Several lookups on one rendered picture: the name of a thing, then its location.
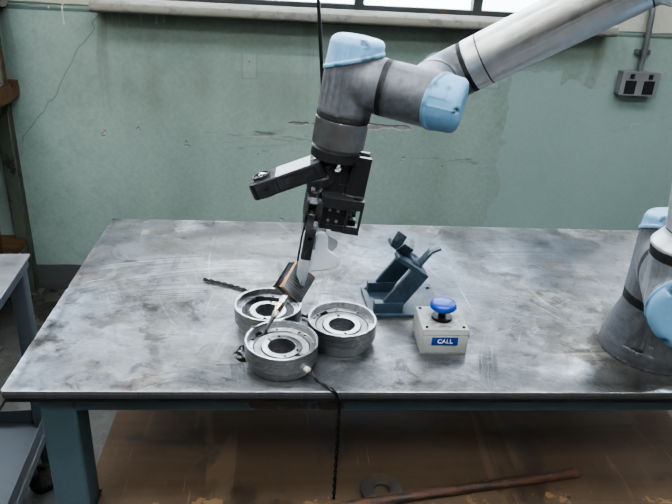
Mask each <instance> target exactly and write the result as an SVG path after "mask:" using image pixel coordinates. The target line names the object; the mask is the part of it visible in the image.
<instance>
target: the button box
mask: <svg viewBox="0 0 672 504"><path fill-rule="evenodd" d="M412 331H413V334H414V337H415V340H416V343H417V347H418V350H419V353H420V355H465V354H466V348H467V342H468V338H469V328H468V326H467V324H466V322H465V320H464V318H463V315H462V313H461V311H460V309H459V307H457V308H456V311H455V312H453V313H450V314H446V317H439V316H438V312H435V311H434V310H432V309H431V308H430V306H415V311H414V320H413V328H412Z"/></svg>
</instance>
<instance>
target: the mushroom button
mask: <svg viewBox="0 0 672 504"><path fill-rule="evenodd" d="M430 308H431V309H432V310H434V311H435V312H438V316H439V317H446V314H450V313H453V312H455V311H456V308H457V305H456V303H455V301H454V300H452V299H450V298H447V297H435V298H433V299H432V300H431V302H430Z"/></svg>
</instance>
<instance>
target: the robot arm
mask: <svg viewBox="0 0 672 504"><path fill-rule="evenodd" d="M659 5H665V6H668V7H672V0H539V1H537V2H535V3H533V4H531V5H529V6H527V7H525V8H523V9H521V10H520V11H518V12H516V13H514V14H512V15H510V16H508V17H506V18H504V19H502V20H500V21H498V22H496V23H494V24H493V25H491V26H489V27H487V28H485V29H483V30H481V31H479V32H477V33H475V34H473V35H471V36H469V37H467V38H465V39H464V40H462V41H460V42H459V43H457V44H455V45H452V46H450V47H448V48H446V49H444V50H442V51H440V52H436V53H433V54H431V55H429V56H427V57H426V58H425V59H424V60H423V61H422V62H421V63H419V64H418V65H412V64H408V63H404V62H400V61H396V60H391V59H390V58H386V57H385V44H384V42H383V41H381V40H379V39H377V38H372V37H370V36H366V35H361V34H356V33H349V32H339V33H336V34H334V35H333V36H332V37H331V39H330V43H329V48H328V52H327V57H326V61H325V64H323V68H324V71H323V77H322V83H321V88H320V94H319V100H318V106H317V112H316V117H315V122H314V128H313V133H312V139H311V140H312V147H311V154H312V155H310V156H307V157H304V158H301V159H298V160H296V161H293V162H290V163H287V164H284V165H281V166H278V167H275V168H273V169H270V170H264V171H261V172H259V173H256V174H255V175H253V176H252V178H251V181H250V185H249V188H250V190H251V193H252V195H253V197H254V199H255V200H257V201H258V200H260V199H265V198H269V197H271V196H273V195H275V194H278V193H281V192H284V191H287V190H290V189H293V188H296V187H298V186H301V185H304V184H307V188H306V193H305V198H304V205H303V221H302V227H301V233H300V240H299V246H298V253H297V260H296V261H298V268H297V273H296V275H297V277H298V280H299V282H300V285H301V286H305V283H306V280H307V275H308V273H309V272H312V271H321V270H331V269H335V268H337V267H338V265H339V263H340V259H339V257H338V256H337V255H336V254H334V253H333V252H332V250H334V249H335V248H336V247H337V240H336V239H335V238H333V237H331V236H330V235H328V234H327V232H326V229H331V231H333V232H340V233H342V234H349V235H356V236H358V232H359V228H360V223H361V219H362V214H363V210H364V205H365V201H364V196H365V191H366V187H367V182H368V178H369V173H370V169H371V164H372V158H371V155H370V152H366V151H363V150H364V146H365V141H366V136H367V132H368V127H369V122H370V118H371V114H374V115H377V116H381V117H384V118H388V119H392V120H396V121H400V122H403V123H407V124H411V125H415V126H419V127H422V128H424V129H426V130H428V131H434V130H435V131H439V132H444V133H452V132H454V131H455V130H456V129H457V128H458V126H459V123H460V121H461V118H462V115H463V112H464V108H465V105H466V101H467V97H468V95H470V94H472V93H474V92H476V91H478V90H480V89H482V88H484V87H487V86H489V85H491V84H493V83H495V82H497V81H499V80H501V79H504V78H506V77H508V76H510V75H512V74H514V73H516V72H518V71H521V70H523V69H525V68H527V67H529V66H531V65H533V64H535V63H538V62H540V61H542V60H544V59H546V58H548V57H550V56H552V55H555V54H557V53H559V52H561V51H563V50H565V49H567V48H569V47H572V46H574V45H576V44H578V43H580V42H582V41H584V40H587V39H589V38H591V37H593V36H595V35H597V34H599V33H601V32H604V31H606V30H608V29H610V28H612V27H614V26H616V25H618V24H621V23H623V22H625V21H627V20H629V19H631V18H633V17H635V16H638V15H640V14H642V13H644V12H646V11H648V10H650V9H652V8H655V7H657V6H659ZM338 165H339V166H338ZM357 211H358V212H360V215H359V219H358V224H357V228H355V223H356V220H355V216H356V212H357ZM349 226H350V227H349ZM352 226H354V227H352ZM638 228H639V233H638V237H637V240H636V244H635V248H634V251H633V255H632V259H631V262H630V266H629V270H628V273H627V277H626V281H625V285H624V288H623V292H622V295H621V297H620V298H619V300H618V301H617V302H616V304H615V305H614V307H613V308H612V309H611V311H610V312H609V314H608V316H606V317H605V319H604V320H603V322H602V324H601V328H600V332H599V341H600V344H601V345H602V347H603V348H604V349H605V350H606V351H607V352H608V353H609V354H610V355H612V356H613V357H614V358H616V359H618V360H619V361H621V362H623V363H625V364H627V365H629V366H631V367H634V368H636V369H639V370H642V371H645V372H649V373H653V374H658V375H666V376H672V186H671V192H670V199H669V206H668V207H657V208H652V209H649V210H648V211H647V212H646V213H645V214H644V216H643V219H642V222H641V224H640V225H639V227H638Z"/></svg>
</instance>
